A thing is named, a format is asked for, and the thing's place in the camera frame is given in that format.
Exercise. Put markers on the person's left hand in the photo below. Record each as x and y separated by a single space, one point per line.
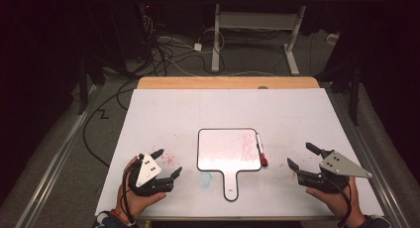
133 204

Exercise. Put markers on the black metal stand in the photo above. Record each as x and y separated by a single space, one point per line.
82 86

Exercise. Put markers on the white marker with red cap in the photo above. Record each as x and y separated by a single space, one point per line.
261 148

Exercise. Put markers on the large white table sheet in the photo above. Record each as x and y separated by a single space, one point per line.
231 109

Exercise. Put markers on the white paddle-shaped whiteboard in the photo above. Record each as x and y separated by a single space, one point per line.
224 152

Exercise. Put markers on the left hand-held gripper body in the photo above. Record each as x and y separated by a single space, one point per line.
148 170

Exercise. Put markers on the aluminium rail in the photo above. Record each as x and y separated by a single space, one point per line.
373 162
56 162

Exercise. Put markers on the person's right hand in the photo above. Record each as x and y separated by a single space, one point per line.
333 201

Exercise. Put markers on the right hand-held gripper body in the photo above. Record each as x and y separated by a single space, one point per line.
336 165

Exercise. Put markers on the white metal desk frame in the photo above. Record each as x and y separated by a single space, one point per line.
257 20

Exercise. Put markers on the white power adapter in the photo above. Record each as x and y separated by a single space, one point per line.
197 47

